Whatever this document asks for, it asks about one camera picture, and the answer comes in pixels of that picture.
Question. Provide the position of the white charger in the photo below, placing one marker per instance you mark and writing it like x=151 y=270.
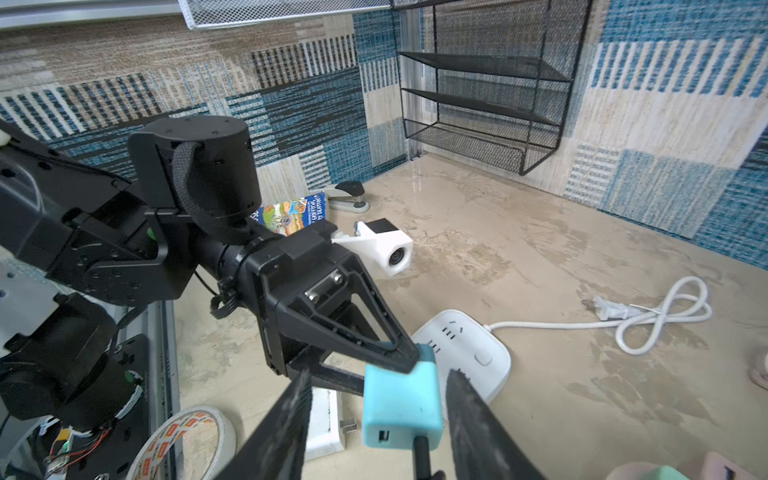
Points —
x=328 y=425

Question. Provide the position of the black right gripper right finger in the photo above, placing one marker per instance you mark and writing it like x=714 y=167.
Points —
x=481 y=447

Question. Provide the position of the pink charger plug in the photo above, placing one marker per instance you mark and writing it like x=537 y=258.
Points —
x=717 y=467

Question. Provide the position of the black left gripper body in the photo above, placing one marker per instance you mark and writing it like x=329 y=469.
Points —
x=272 y=260

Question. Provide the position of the black grey stapler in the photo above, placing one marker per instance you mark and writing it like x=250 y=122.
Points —
x=348 y=196

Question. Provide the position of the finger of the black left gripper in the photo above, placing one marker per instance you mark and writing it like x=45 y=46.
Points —
x=340 y=309
x=311 y=361

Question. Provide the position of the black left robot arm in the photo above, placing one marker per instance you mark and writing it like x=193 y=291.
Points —
x=121 y=245

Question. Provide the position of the blue illustrated book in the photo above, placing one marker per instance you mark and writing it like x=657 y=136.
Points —
x=288 y=217

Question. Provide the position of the pink round power strip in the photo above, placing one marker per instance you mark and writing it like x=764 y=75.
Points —
x=759 y=369

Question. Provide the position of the green charger plug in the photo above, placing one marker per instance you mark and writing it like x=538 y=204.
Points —
x=645 y=471

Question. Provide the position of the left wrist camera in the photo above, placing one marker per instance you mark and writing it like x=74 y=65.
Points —
x=379 y=244

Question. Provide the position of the white square power strip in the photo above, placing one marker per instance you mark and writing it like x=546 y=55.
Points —
x=460 y=343

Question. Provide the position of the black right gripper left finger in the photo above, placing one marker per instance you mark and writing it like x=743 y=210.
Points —
x=276 y=449

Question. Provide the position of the black wire shelf rack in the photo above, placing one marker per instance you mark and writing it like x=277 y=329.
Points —
x=490 y=80

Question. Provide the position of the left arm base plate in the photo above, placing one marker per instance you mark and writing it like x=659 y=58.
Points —
x=120 y=420

